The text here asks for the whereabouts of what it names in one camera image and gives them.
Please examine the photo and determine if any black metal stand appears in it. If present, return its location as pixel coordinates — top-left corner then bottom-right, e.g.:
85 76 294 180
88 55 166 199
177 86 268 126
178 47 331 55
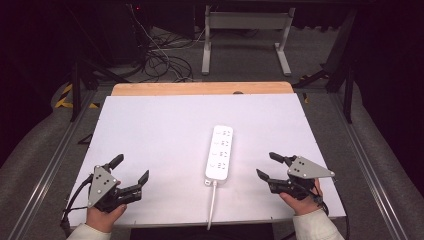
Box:
293 9 357 125
69 56 132 123

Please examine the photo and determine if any person's dark clothing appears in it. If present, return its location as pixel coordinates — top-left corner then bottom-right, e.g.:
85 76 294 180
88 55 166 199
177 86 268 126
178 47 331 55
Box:
129 227 275 240

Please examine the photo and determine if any small black bracket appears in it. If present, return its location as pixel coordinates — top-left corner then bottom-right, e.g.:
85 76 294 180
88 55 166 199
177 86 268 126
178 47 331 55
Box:
77 133 95 146

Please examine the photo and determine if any black equipment case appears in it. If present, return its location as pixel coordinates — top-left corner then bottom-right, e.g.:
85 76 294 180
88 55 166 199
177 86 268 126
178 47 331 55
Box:
99 0 152 68

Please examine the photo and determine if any white power strip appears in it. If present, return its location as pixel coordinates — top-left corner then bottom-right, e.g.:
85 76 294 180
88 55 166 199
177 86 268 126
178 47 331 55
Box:
204 124 234 187

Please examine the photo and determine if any yellow black hazard tape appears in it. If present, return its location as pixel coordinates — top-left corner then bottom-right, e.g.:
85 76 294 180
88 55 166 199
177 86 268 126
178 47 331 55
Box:
54 83 101 110

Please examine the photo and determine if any white metal desk frame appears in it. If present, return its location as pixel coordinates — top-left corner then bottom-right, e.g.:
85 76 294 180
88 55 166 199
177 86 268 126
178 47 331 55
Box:
201 4 297 77

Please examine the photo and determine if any aluminium floor rail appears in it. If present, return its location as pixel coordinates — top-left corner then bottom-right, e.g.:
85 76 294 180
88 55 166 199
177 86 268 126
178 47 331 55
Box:
328 93 410 240
8 89 98 240

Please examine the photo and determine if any person's right hand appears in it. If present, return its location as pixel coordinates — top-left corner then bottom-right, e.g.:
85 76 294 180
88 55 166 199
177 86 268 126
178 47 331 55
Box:
279 178 325 217

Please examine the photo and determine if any thin white floor cable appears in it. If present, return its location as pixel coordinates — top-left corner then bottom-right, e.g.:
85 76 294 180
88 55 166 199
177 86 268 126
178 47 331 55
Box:
128 3 208 83

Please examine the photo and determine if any white power strip cable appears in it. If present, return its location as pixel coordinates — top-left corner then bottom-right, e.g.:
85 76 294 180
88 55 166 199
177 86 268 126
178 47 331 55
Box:
206 179 219 232

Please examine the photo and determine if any person's left hand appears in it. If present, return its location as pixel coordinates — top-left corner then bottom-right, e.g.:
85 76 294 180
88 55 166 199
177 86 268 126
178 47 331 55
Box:
85 203 128 234

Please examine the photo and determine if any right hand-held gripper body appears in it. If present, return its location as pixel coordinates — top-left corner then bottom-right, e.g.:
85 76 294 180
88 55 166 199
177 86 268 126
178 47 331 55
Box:
268 154 336 202

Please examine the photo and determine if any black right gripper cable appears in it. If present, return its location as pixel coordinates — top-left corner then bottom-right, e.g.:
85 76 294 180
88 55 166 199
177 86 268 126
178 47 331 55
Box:
309 186 352 240

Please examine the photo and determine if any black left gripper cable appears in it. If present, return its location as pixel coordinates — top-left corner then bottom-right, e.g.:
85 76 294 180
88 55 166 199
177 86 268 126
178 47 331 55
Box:
59 173 95 235

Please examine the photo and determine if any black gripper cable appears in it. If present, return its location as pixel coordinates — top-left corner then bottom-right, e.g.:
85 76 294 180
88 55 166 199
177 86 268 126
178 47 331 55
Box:
309 186 352 240
59 173 95 235

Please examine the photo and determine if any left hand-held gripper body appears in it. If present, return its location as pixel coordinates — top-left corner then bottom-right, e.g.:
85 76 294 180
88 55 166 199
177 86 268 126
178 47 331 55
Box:
87 164 143 214

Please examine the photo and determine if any tangle of black floor cables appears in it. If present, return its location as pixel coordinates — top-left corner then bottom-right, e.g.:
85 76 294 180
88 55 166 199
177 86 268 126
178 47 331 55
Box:
131 19 261 84

